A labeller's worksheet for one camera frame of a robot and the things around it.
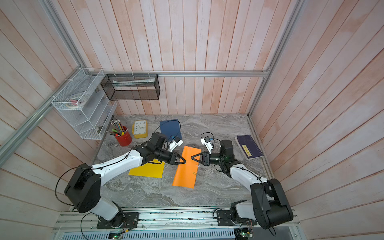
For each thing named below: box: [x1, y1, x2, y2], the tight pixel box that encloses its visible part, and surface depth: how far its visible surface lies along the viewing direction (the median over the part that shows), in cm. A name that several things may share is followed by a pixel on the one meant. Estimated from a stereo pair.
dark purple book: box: [234, 134, 264, 160], surface depth 102 cm
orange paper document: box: [172, 146, 202, 189], surface depth 78 cm
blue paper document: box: [159, 118, 182, 142], surface depth 117 cm
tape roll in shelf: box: [66, 95, 86, 109], surface depth 75 cm
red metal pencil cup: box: [115, 125, 132, 147], surface depth 105 cm
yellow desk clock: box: [132, 119, 148, 139], surface depth 109 cm
